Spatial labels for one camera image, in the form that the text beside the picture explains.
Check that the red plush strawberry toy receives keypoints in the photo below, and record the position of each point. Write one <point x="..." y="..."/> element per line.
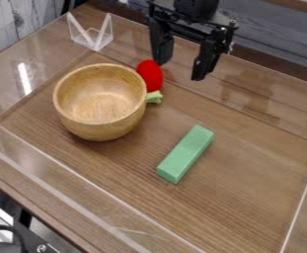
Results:
<point x="151" y="73"/>

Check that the clear acrylic tray wall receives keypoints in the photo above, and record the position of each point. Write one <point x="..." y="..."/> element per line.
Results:
<point x="98" y="222"/>

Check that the green rectangular block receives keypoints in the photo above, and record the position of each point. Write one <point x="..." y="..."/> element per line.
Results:
<point x="181" y="158"/>

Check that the brown wooden bowl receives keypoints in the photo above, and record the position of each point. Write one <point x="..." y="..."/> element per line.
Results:
<point x="101" y="100"/>

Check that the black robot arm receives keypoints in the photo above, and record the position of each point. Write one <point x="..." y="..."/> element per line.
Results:
<point x="195" y="21"/>

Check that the black table clamp mount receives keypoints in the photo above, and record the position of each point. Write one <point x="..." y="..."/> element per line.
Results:
<point x="35" y="244"/>

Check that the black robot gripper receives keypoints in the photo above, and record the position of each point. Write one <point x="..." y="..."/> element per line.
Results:
<point x="194" y="20"/>

